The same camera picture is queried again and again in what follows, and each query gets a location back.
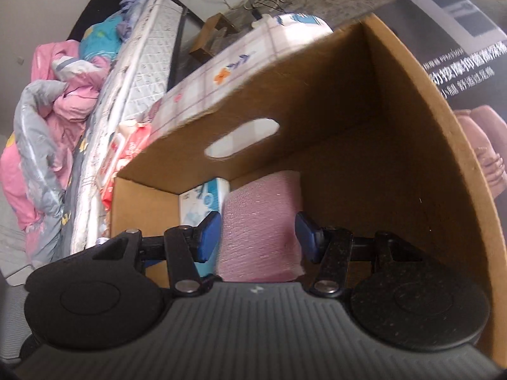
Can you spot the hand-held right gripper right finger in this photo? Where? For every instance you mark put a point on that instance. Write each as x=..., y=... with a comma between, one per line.
x=305, y=237

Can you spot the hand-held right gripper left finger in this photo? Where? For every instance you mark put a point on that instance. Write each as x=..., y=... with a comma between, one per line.
x=208, y=238

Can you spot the pink foam-textured soft pack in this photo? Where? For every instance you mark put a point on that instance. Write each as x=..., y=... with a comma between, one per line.
x=259, y=225

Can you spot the brown cardboard box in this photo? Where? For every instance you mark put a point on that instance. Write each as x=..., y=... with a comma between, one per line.
x=368, y=134

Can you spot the white and blue packet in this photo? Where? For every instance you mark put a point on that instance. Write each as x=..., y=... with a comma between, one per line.
x=204, y=200

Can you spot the red and white packet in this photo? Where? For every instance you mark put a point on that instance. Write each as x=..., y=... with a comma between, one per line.
x=126, y=154

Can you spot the white quilted mattress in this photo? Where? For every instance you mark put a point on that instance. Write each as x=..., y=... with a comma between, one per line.
x=138, y=71

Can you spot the small open cardboard box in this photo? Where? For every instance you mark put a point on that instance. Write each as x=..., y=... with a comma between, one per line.
x=212, y=37

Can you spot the pink and grey quilt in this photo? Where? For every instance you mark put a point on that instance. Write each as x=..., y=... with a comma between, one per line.
x=59, y=99

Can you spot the blue cartoon print pillow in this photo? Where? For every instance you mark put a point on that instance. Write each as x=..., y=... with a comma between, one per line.
x=101, y=39

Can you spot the large printed floor poster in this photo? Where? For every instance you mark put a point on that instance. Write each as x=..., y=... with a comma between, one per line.
x=471, y=71

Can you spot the light purple cloth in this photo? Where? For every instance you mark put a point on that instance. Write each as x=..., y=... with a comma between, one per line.
x=136, y=6

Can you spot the black metal bed frame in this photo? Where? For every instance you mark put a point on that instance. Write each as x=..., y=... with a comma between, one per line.
x=180, y=39

